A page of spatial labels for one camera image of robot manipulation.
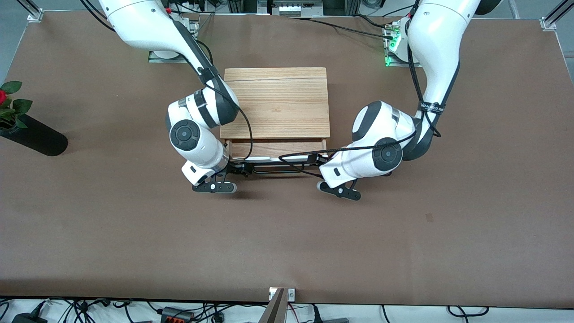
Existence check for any black metal drawer handle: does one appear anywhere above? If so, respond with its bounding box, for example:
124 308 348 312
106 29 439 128
250 163 315 175

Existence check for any white-fronted wooden drawer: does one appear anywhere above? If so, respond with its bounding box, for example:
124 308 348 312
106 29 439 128
224 139 328 175

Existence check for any light wooden drawer cabinet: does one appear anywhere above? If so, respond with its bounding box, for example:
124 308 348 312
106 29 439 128
219 67 331 149

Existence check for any brown table mat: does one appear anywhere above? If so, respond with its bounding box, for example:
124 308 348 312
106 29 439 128
0 10 574 309

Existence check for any orange and black connector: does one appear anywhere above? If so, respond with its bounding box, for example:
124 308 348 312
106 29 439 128
161 307 194 323

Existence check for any white power strip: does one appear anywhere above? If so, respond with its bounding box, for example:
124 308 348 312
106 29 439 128
271 0 324 17

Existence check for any black vase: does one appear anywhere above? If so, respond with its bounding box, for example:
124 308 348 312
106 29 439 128
0 114 69 157

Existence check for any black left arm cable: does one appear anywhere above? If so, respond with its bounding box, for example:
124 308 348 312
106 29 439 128
278 0 443 179

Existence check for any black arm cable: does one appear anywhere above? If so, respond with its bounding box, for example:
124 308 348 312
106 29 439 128
278 0 443 179
81 0 254 163

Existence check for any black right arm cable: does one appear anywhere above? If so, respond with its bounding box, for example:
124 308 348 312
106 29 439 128
81 0 254 163

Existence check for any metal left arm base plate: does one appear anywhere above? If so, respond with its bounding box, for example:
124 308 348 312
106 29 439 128
383 20 423 68

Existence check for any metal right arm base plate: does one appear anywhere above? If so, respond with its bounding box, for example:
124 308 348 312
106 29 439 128
148 13 200 64

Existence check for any thick black table cable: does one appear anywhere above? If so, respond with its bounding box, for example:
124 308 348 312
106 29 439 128
287 17 400 39

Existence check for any silver metal clamp bracket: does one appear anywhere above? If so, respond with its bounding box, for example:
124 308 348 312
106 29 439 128
269 288 296 302

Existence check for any beige camera post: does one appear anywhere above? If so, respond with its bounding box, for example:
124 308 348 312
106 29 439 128
257 288 287 323

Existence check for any thin black table cable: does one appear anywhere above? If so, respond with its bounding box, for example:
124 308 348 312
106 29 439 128
352 13 393 29

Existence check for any looped black floor cable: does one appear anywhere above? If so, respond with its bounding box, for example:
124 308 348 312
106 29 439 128
447 306 490 318

